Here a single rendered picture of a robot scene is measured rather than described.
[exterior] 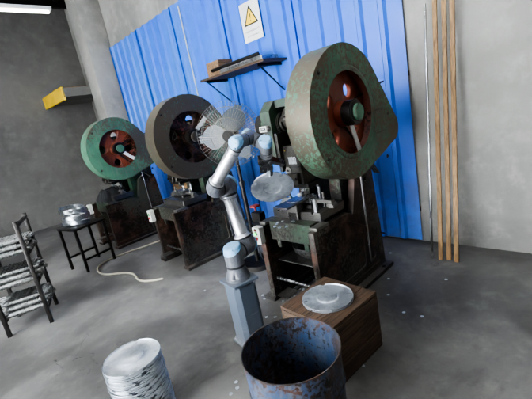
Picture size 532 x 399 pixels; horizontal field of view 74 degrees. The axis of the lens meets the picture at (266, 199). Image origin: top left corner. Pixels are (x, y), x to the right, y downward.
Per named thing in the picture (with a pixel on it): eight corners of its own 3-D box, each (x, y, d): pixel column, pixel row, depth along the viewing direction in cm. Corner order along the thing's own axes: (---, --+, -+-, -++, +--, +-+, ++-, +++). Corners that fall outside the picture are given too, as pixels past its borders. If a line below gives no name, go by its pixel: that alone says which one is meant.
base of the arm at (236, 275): (234, 286, 215) (231, 271, 213) (222, 279, 227) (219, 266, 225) (254, 276, 224) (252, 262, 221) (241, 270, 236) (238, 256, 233)
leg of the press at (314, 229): (332, 321, 238) (312, 193, 217) (318, 317, 246) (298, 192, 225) (393, 264, 299) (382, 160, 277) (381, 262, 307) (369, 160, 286)
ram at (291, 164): (300, 186, 247) (293, 144, 240) (284, 185, 258) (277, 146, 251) (315, 179, 259) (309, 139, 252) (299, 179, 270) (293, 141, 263)
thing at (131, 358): (157, 367, 171) (157, 366, 171) (95, 385, 166) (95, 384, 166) (162, 333, 199) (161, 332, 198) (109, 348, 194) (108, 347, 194)
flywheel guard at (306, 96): (323, 195, 199) (299, 41, 180) (286, 194, 220) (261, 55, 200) (402, 156, 267) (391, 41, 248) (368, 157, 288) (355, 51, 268)
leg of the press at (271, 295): (275, 302, 276) (252, 191, 255) (265, 298, 284) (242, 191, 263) (340, 254, 337) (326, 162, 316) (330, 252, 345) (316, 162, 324)
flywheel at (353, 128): (370, 30, 217) (397, 134, 249) (341, 39, 231) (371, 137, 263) (308, 77, 177) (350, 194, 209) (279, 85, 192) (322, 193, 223)
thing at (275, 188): (244, 197, 239) (244, 196, 239) (282, 205, 250) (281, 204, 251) (261, 168, 220) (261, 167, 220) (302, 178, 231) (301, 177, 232)
